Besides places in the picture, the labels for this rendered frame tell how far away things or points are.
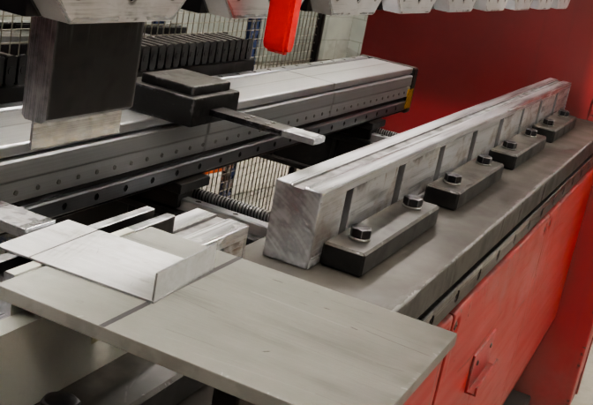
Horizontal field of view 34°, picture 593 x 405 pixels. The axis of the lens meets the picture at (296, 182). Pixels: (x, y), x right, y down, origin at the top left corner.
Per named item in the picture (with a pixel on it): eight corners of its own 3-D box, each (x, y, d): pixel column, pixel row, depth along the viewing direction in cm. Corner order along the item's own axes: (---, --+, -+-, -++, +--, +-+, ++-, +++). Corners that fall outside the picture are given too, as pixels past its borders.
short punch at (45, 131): (41, 153, 64) (57, 11, 61) (18, 146, 64) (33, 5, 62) (128, 135, 73) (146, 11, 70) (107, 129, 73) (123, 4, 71)
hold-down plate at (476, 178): (454, 212, 147) (459, 193, 146) (422, 201, 149) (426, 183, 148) (500, 179, 174) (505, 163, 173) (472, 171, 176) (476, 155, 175)
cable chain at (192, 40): (104, 76, 133) (108, 48, 132) (71, 66, 136) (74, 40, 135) (250, 59, 172) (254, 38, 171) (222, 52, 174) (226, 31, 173)
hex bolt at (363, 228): (365, 243, 114) (368, 231, 114) (344, 236, 115) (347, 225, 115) (373, 238, 117) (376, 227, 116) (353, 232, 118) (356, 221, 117)
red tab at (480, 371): (475, 397, 161) (484, 359, 159) (463, 393, 162) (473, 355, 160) (496, 366, 174) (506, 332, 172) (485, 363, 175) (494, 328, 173)
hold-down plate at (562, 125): (551, 143, 218) (555, 131, 217) (529, 137, 220) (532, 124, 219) (574, 128, 245) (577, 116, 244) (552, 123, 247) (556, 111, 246)
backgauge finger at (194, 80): (296, 160, 114) (304, 119, 113) (117, 107, 124) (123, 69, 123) (335, 146, 125) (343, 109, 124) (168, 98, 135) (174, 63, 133)
